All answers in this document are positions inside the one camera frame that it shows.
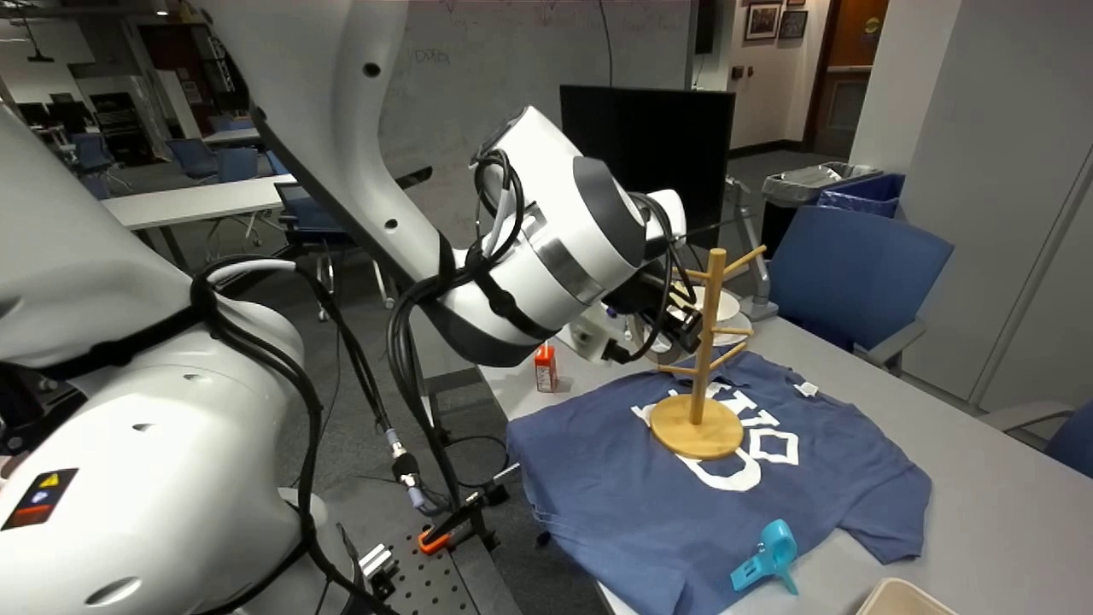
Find grey trash bin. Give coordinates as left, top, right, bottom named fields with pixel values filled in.
left=763, top=164, right=844, bottom=251

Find orange black clamp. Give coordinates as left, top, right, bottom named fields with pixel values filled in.
left=414, top=488, right=507, bottom=558

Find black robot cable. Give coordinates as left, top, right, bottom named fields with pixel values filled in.
left=387, top=152, right=534, bottom=516

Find small orange bottle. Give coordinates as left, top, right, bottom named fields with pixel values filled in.
left=534, top=343, right=558, bottom=392

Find stacked white plates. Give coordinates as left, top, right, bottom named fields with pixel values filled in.
left=718, top=290, right=750, bottom=333

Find blue office chair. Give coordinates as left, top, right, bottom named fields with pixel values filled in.
left=767, top=204, right=952, bottom=367

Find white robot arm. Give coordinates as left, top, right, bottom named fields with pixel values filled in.
left=0, top=0, right=681, bottom=615

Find cyan plastic clip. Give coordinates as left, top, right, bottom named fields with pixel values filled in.
left=731, top=520, right=800, bottom=596

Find blue printed t-shirt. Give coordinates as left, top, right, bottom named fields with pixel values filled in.
left=509, top=357, right=932, bottom=615

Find beige box corner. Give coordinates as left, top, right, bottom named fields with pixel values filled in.
left=854, top=579, right=955, bottom=615

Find long grey background table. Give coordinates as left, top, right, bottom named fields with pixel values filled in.
left=102, top=173, right=291, bottom=229

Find wooden peg rack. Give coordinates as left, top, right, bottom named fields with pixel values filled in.
left=650, top=246, right=763, bottom=463

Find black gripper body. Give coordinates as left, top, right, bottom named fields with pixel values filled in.
left=600, top=269, right=697, bottom=364

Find blue recycling bin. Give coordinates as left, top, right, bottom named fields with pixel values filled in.
left=821, top=172, right=905, bottom=220

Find black computer monitor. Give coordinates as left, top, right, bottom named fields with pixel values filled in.
left=560, top=86, right=734, bottom=251

